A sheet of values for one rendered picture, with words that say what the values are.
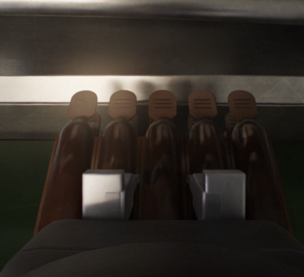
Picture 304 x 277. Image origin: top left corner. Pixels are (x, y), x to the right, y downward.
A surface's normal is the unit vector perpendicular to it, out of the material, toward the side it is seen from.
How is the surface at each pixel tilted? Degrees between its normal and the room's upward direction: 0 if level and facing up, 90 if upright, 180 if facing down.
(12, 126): 90
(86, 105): 2
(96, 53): 90
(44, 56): 90
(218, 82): 55
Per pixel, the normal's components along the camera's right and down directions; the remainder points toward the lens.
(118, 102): -0.02, -0.69
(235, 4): 0.00, 0.15
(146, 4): -0.01, 0.40
